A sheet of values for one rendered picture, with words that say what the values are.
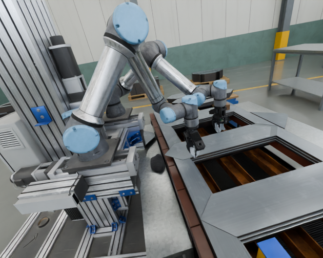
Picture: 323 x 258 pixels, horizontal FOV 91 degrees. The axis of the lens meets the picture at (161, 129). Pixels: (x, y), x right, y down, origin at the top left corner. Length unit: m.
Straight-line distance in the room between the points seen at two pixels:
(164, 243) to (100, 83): 0.72
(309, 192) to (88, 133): 0.87
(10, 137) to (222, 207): 1.09
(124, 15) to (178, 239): 0.89
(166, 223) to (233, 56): 8.27
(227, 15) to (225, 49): 1.31
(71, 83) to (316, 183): 1.22
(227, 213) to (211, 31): 7.94
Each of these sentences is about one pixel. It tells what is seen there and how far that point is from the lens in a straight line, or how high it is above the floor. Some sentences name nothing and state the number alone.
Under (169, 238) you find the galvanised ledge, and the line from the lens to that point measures 0.87.
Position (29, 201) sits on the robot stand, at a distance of 0.95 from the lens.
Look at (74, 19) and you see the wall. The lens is 8.71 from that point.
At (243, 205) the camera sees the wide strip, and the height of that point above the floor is 0.85.
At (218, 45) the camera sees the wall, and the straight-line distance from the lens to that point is 8.41.
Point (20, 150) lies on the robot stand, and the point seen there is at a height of 1.07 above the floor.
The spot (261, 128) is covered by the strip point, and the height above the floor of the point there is 0.85.
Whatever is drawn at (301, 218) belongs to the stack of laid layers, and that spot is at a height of 0.84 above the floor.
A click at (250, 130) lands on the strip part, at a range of 1.23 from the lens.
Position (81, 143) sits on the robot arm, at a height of 1.19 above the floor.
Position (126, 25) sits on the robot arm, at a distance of 0.59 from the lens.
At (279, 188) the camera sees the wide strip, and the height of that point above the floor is 0.85.
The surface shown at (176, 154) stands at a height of 0.85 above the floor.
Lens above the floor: 1.45
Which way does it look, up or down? 28 degrees down
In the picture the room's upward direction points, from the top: 11 degrees counter-clockwise
